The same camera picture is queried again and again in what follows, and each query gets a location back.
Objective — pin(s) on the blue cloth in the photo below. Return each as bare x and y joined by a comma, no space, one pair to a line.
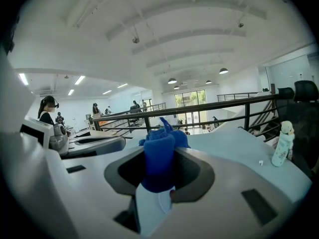
159,163

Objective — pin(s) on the ceiling tube light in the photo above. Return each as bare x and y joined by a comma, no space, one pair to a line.
71,92
79,80
107,92
23,79
122,85

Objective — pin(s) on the black office chair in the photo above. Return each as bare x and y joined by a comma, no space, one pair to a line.
286,93
306,123

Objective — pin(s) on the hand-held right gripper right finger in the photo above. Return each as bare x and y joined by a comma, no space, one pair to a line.
219,183

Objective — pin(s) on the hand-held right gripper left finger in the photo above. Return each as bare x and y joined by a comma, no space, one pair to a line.
92,188

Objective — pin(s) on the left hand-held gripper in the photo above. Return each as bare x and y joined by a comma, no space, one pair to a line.
37,133

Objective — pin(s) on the glass entrance door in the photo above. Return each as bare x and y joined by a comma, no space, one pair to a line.
190,98

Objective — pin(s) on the small ceiling fixture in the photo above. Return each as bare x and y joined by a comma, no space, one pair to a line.
240,24
135,40

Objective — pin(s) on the big translucent blue plate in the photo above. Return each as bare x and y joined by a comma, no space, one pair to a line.
149,208

